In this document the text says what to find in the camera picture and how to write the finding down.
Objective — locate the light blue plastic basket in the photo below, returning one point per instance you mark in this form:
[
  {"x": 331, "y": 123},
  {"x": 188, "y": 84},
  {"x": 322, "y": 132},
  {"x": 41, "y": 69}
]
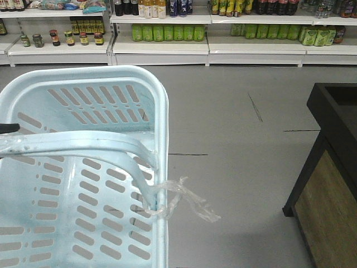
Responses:
[{"x": 74, "y": 177}]

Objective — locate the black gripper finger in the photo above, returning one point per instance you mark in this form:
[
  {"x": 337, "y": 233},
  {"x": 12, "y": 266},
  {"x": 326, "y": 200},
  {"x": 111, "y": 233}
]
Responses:
[{"x": 9, "y": 128}]

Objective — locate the black wooden produce stand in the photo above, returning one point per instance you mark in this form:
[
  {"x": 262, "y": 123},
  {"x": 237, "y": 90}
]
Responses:
[{"x": 323, "y": 199}]

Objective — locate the white supermarket shelving unit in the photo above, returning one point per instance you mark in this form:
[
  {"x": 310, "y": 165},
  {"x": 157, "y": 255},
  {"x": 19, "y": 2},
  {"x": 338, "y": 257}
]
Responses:
[{"x": 175, "y": 33}]

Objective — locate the clear plastic strip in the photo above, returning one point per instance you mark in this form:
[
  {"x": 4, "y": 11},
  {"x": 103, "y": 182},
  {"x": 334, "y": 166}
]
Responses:
[{"x": 198, "y": 205}]

